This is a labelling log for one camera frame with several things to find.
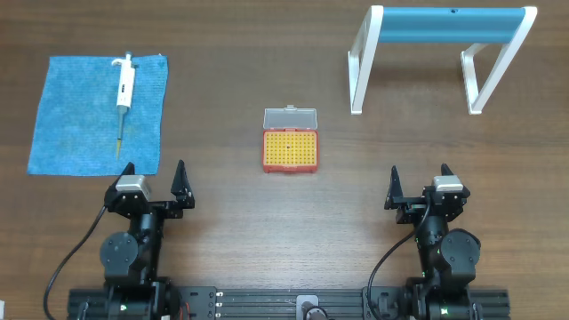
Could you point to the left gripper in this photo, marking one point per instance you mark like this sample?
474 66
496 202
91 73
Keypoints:
133 206

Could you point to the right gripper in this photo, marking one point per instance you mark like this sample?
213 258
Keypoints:
444 204

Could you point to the white pipette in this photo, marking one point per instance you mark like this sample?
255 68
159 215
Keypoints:
125 89

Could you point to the blue cloth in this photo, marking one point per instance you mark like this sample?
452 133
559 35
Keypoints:
75 124

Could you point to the red and yellow tip box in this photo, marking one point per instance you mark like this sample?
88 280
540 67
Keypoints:
290 149

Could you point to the white and blue stand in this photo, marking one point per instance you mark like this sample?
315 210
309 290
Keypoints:
444 24

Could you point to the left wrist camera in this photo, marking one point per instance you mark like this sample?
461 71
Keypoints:
132 184

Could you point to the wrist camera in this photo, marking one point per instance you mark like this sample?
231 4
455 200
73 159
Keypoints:
132 184
448 183

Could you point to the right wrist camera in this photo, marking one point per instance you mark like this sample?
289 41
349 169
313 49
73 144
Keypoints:
448 183

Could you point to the mounting rail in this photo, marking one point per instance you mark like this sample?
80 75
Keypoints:
266 302

